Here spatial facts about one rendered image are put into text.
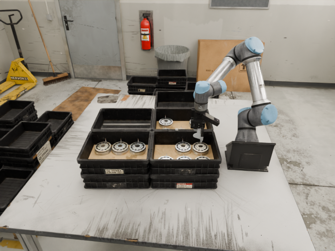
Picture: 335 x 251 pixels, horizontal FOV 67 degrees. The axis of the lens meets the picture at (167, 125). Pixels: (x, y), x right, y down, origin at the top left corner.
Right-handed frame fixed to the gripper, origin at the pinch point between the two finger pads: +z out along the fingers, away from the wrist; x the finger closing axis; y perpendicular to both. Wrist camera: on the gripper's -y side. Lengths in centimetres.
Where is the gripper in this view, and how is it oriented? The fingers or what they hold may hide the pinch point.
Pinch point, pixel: (202, 138)
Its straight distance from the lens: 152.2
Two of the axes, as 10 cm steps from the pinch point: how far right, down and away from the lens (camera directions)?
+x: -1.1, 5.4, -8.4
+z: 0.0, 8.4, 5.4
